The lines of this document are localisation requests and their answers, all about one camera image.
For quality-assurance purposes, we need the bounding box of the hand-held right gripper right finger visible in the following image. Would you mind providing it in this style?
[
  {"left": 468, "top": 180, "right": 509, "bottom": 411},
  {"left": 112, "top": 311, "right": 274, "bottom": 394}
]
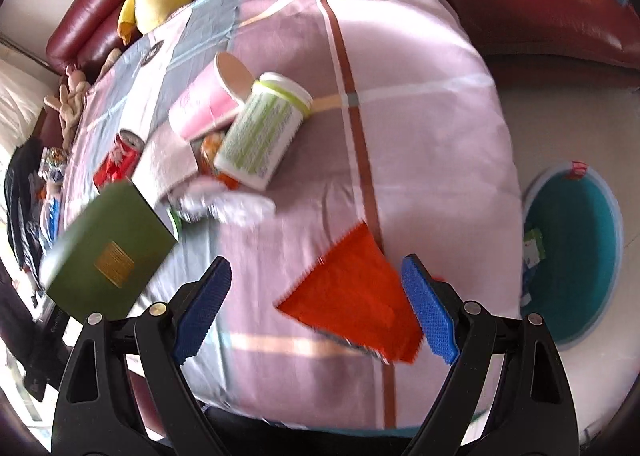
[{"left": 401, "top": 253, "right": 581, "bottom": 456}]

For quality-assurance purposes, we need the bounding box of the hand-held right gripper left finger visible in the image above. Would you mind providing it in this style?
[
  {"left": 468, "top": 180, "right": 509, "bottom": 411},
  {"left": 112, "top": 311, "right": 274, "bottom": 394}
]
[{"left": 50, "top": 256, "right": 233, "bottom": 456}]

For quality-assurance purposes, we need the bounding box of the red orange snack packet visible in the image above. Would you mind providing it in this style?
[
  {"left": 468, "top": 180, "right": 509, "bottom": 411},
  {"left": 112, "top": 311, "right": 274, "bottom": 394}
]
[{"left": 275, "top": 220, "right": 426, "bottom": 364}]

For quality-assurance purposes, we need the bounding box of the clear plastic wrapper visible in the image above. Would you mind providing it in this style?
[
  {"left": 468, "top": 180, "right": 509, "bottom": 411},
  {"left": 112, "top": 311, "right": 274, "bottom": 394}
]
[{"left": 167, "top": 176, "right": 277, "bottom": 227}]

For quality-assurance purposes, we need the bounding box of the olive green box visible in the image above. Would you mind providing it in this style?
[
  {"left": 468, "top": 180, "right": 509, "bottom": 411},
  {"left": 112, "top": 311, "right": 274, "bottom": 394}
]
[{"left": 39, "top": 181, "right": 179, "bottom": 324}]

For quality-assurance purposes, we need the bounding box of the teal plastic bin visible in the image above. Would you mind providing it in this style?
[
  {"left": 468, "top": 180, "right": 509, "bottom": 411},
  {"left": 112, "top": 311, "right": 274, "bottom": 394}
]
[{"left": 520, "top": 161, "right": 625, "bottom": 352}]

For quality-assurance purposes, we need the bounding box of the white paper sheet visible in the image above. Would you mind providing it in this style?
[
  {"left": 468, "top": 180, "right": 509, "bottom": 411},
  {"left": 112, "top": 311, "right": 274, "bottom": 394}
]
[{"left": 131, "top": 125, "right": 201, "bottom": 207}]

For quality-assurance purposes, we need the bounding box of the small orange snack packet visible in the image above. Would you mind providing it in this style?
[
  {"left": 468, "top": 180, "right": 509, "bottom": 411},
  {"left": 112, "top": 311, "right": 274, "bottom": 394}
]
[{"left": 200, "top": 131, "right": 243, "bottom": 192}]

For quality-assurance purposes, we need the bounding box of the red soda can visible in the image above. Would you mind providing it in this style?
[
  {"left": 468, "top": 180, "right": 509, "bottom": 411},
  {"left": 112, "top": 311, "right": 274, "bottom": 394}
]
[{"left": 93, "top": 130, "right": 146, "bottom": 189}]

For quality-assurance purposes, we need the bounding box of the checked pink grey blanket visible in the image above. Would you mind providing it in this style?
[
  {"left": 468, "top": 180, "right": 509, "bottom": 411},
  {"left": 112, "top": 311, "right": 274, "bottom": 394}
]
[{"left": 60, "top": 0, "right": 523, "bottom": 429}]

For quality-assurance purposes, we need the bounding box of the white jar with green label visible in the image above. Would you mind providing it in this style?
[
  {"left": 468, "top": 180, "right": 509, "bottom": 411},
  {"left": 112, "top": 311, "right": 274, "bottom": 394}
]
[{"left": 214, "top": 72, "right": 314, "bottom": 190}]

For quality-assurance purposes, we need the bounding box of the colourful printed packet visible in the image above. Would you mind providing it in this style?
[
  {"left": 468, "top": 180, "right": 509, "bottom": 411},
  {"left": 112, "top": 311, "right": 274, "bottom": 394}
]
[{"left": 37, "top": 146, "right": 66, "bottom": 242}]

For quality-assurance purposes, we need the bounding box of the pink paper cup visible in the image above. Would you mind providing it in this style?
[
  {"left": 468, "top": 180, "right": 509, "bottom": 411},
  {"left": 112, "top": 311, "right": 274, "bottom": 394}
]
[{"left": 168, "top": 52, "right": 253, "bottom": 142}]

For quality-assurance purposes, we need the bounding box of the black clothing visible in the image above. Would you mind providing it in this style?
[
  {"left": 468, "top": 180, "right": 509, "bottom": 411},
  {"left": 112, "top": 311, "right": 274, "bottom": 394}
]
[{"left": 2, "top": 136, "right": 68, "bottom": 402}]

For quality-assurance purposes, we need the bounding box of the beige rabbit plush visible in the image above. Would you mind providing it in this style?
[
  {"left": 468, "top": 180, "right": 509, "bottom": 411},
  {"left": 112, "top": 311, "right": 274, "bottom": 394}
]
[{"left": 44, "top": 49, "right": 123, "bottom": 147}]

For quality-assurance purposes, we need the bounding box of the dark red leather sofa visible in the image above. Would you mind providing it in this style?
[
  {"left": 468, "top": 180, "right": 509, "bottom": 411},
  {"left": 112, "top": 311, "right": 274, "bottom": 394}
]
[{"left": 40, "top": 0, "right": 640, "bottom": 147}]

